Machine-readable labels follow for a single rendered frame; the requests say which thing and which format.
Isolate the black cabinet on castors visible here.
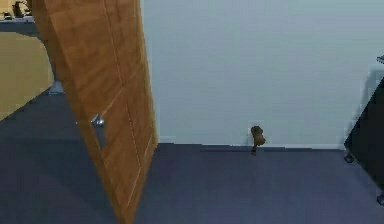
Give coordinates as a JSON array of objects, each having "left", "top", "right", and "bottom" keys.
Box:
[{"left": 343, "top": 54, "right": 384, "bottom": 206}]

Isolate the small brown teddy bear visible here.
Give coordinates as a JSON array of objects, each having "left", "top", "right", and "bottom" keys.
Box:
[{"left": 249, "top": 125, "right": 267, "bottom": 157}]

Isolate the silver door handle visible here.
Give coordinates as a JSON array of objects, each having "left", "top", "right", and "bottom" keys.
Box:
[{"left": 90, "top": 113, "right": 106, "bottom": 128}]

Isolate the brown wooden room door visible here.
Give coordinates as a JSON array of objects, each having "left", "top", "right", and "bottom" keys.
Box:
[{"left": 25, "top": 0, "right": 160, "bottom": 224}]

